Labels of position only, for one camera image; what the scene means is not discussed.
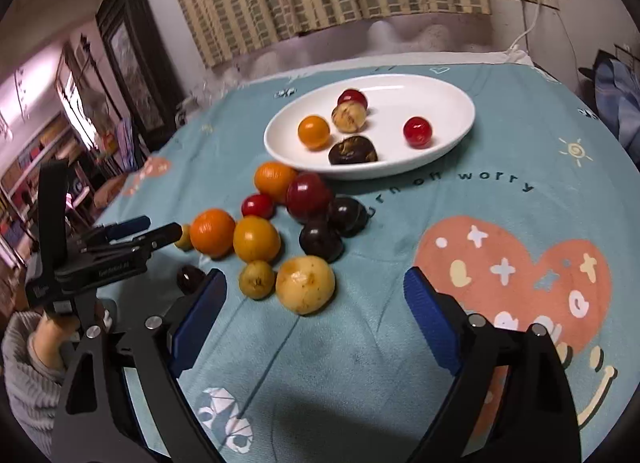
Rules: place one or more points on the person left hand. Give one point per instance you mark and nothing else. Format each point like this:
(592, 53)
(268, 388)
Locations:
(45, 344)

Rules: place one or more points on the dark wrinkled passion fruit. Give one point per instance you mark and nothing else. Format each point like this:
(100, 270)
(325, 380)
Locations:
(353, 150)

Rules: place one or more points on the small yellow fruit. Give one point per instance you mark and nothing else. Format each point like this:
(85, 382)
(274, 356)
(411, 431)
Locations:
(184, 242)

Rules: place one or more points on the teal patterned tablecloth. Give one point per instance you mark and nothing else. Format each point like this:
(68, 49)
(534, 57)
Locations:
(533, 217)

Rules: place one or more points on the large orange tangerine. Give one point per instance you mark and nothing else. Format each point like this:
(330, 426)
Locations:
(211, 233)

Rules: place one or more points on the small green-yellow fruit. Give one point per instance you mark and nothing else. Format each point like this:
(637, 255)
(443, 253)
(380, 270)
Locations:
(257, 280)

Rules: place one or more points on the small red cherry tomato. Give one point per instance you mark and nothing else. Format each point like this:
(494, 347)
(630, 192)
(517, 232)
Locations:
(258, 205)

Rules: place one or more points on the tan round fruit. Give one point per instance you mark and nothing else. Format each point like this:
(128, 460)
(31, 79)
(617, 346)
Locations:
(349, 117)

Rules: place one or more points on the large dark red plum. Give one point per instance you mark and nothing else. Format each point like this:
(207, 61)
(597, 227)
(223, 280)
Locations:
(308, 197)

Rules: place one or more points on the yellow potato-like fruit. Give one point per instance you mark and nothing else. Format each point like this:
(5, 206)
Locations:
(305, 284)

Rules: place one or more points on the small orange tangerine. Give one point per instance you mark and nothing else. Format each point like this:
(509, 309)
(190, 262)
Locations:
(313, 132)

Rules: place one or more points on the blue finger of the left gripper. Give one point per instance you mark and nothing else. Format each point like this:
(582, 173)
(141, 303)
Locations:
(157, 238)
(115, 232)

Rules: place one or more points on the yellow orange fruit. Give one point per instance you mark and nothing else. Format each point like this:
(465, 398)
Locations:
(255, 239)

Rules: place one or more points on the blue clothes pile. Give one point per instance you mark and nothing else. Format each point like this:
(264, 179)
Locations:
(616, 95)

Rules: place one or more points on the grey sleeve forearm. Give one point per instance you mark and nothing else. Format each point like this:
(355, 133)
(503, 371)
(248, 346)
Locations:
(33, 397)

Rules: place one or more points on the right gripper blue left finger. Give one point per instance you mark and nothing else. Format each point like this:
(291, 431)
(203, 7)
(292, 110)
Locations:
(191, 318)

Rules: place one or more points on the white oval plate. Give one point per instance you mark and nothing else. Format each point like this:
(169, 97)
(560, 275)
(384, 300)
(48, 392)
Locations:
(392, 99)

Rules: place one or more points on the dark framed painting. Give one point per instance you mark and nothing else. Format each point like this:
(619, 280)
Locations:
(142, 68)

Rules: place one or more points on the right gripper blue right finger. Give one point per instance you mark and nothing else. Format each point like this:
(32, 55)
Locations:
(438, 316)

